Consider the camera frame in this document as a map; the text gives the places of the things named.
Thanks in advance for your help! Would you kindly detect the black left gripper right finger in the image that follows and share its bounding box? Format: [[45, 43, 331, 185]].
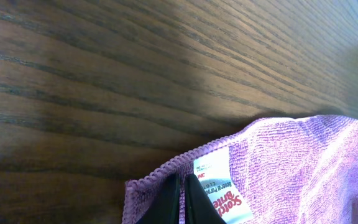
[[185, 174, 226, 224]]

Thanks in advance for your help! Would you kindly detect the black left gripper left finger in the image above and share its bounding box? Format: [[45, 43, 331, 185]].
[[136, 174, 180, 224]]

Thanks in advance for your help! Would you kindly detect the purple microfiber cloth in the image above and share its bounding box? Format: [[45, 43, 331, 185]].
[[122, 115, 358, 223]]

